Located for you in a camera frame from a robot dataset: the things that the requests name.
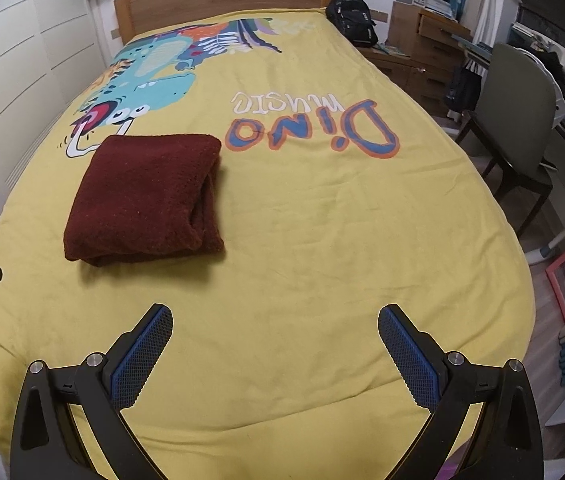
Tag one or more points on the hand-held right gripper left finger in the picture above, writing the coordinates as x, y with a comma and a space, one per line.
140, 355

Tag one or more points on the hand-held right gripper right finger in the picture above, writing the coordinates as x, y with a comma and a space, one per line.
410, 360

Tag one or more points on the dark red fleece garment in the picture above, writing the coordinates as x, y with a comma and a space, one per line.
142, 200

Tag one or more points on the yellow printed blanket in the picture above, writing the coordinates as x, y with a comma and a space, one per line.
312, 220

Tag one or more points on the white wardrobe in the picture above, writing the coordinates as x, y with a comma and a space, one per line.
17, 70

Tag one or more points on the grey chair with dark legs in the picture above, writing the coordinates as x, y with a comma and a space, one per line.
517, 110

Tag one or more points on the wooden dresser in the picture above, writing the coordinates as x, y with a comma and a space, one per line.
422, 55

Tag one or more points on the black backpack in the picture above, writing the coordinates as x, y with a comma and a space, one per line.
352, 17

